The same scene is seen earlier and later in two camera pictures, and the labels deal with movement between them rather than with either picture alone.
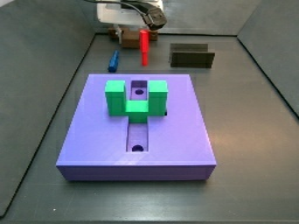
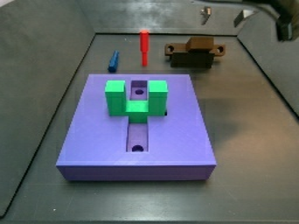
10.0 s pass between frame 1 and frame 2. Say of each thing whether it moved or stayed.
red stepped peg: stayed
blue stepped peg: stayed
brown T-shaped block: moved
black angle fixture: stayed
